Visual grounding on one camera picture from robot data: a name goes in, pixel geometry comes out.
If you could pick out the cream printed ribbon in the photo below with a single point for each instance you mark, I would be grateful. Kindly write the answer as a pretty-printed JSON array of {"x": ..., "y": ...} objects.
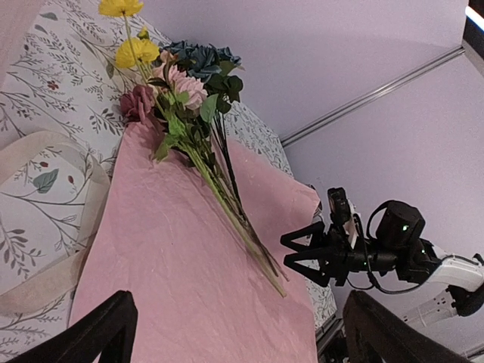
[{"x": 53, "y": 193}]

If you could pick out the blue hydrangea flower stem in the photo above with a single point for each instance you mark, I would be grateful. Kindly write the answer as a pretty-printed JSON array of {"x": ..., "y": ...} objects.
[{"x": 213, "y": 66}]

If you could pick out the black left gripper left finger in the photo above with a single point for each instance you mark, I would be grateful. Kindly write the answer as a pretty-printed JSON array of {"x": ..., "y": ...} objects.
[{"x": 106, "y": 334}]

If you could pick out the bright yellow poppy stem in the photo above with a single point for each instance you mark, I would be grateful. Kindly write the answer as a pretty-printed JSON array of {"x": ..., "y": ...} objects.
[{"x": 135, "y": 51}]

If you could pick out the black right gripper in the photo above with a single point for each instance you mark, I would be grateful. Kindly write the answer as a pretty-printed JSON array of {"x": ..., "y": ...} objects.
[{"x": 339, "y": 260}]

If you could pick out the right aluminium frame post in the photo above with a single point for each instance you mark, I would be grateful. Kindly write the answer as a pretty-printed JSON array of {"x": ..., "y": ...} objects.
[{"x": 369, "y": 97}]

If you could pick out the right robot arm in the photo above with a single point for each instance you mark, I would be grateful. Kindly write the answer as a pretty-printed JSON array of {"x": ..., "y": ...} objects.
[{"x": 418, "y": 261}]

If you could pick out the aluminium front rail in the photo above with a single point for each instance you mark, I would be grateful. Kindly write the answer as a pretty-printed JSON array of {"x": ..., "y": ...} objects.
[{"x": 331, "y": 342}]

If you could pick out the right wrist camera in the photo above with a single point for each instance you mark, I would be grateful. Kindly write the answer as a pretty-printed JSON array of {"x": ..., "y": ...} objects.
[{"x": 342, "y": 215}]

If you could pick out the artificial flower bouquet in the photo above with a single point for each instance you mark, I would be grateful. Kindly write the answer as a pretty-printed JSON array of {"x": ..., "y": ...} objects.
[{"x": 178, "y": 107}]

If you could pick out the pink wrapping paper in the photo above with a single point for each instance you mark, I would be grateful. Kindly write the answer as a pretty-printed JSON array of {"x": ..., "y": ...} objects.
[{"x": 200, "y": 296}]

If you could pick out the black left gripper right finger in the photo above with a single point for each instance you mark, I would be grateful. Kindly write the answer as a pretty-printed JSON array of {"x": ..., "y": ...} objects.
[{"x": 375, "y": 334}]

